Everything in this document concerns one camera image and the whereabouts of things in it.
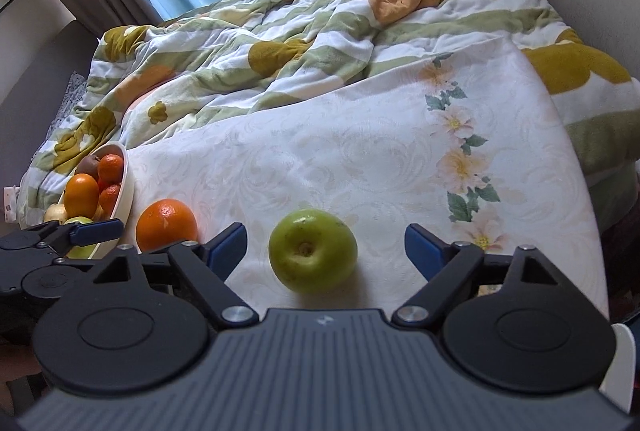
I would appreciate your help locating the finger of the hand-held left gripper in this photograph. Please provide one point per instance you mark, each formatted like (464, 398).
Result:
(95, 231)

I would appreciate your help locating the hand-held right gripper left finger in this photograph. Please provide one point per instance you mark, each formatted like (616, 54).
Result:
(227, 252)

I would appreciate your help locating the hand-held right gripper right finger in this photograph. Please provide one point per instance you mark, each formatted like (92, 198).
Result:
(422, 252)

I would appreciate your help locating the small green apple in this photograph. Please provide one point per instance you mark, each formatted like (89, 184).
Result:
(81, 251)

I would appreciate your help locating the tiny orange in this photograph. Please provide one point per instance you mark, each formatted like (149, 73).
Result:
(110, 201)

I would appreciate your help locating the small orange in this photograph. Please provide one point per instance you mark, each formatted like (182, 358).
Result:
(81, 196)
(111, 167)

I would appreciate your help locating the pale yellow fruit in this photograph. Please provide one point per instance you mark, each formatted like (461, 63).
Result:
(55, 213)

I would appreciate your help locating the cream bowl with duck print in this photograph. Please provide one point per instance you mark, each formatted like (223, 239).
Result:
(125, 191)

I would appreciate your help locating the large orange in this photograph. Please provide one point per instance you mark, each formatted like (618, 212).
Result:
(166, 226)

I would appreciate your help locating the large green apple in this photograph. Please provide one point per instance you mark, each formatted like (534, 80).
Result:
(312, 253)

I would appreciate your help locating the patterned tissue packet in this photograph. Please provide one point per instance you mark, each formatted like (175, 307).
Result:
(10, 203)

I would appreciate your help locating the white floral mattress cover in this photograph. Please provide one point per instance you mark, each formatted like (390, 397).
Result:
(350, 146)

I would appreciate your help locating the grey patterned bed sheet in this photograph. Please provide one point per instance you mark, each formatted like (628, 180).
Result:
(67, 98)

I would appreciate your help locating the grey padded headboard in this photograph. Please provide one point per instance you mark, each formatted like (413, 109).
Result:
(35, 96)

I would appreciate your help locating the white plastic object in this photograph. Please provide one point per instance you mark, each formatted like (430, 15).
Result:
(619, 368)

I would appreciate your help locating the green striped flower blanket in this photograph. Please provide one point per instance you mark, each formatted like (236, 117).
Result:
(325, 26)

